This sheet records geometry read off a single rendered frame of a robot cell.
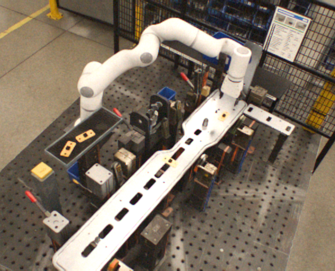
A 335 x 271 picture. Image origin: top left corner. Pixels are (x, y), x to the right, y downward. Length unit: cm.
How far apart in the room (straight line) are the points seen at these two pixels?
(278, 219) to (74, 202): 112
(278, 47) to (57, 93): 221
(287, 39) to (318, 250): 155
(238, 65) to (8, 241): 141
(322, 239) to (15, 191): 220
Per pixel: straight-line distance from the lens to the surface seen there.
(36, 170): 155
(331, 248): 301
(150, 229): 151
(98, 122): 170
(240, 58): 175
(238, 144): 200
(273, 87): 230
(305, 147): 250
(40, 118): 344
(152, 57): 168
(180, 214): 194
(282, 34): 229
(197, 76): 196
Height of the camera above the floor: 237
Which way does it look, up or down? 48 degrees down
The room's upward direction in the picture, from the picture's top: 7 degrees clockwise
